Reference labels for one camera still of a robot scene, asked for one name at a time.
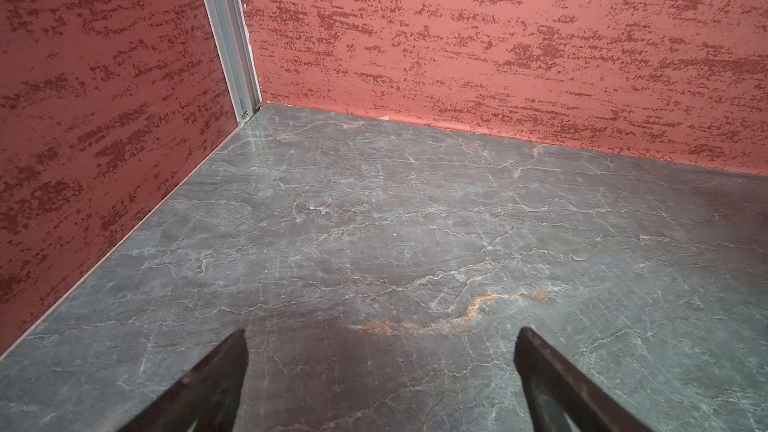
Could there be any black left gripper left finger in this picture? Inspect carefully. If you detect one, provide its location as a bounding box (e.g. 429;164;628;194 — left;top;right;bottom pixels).
121;329;249;431

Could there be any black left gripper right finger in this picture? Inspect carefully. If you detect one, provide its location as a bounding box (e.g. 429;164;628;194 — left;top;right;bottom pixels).
514;327;650;431

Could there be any aluminium left corner post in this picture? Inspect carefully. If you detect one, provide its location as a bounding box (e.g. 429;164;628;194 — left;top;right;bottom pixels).
203;0;263;126

